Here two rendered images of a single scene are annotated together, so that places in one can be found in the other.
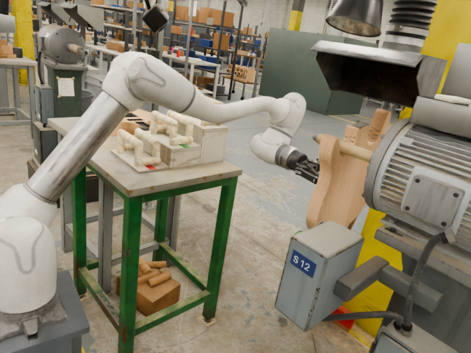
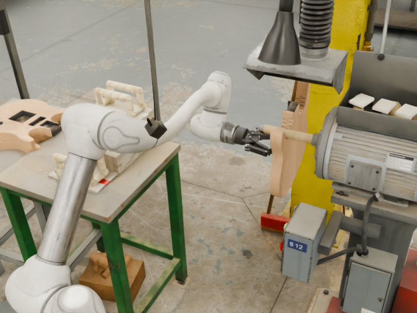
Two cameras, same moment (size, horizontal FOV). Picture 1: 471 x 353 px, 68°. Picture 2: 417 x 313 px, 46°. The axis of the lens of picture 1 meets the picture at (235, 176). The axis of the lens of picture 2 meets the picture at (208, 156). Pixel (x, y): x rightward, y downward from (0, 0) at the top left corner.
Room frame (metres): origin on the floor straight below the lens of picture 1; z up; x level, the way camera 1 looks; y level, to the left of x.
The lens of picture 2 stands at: (-0.34, 0.40, 2.18)
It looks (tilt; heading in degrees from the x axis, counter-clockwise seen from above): 34 degrees down; 343
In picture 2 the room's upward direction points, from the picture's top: 2 degrees counter-clockwise
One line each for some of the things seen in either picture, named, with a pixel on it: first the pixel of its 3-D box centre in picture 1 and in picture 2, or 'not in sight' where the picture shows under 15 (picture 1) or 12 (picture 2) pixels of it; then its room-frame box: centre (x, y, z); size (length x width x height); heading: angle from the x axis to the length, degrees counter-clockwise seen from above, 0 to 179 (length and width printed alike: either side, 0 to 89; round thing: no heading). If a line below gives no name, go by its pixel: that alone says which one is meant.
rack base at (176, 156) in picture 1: (169, 147); (103, 149); (1.56, 0.33, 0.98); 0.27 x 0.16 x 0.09; 46
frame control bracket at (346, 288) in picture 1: (362, 277); (331, 231); (0.71, -0.34, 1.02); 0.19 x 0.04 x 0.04; 136
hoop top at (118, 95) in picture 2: not in sight; (113, 94); (1.65, 0.24, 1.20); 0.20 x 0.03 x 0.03; 45
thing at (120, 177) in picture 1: (149, 223); (102, 223); (1.56, 0.39, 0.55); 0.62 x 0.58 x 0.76; 46
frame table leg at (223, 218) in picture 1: (218, 253); (177, 223); (1.55, 0.02, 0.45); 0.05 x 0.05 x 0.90; 46
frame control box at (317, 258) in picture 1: (346, 295); (324, 249); (0.67, -0.30, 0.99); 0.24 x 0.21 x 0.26; 46
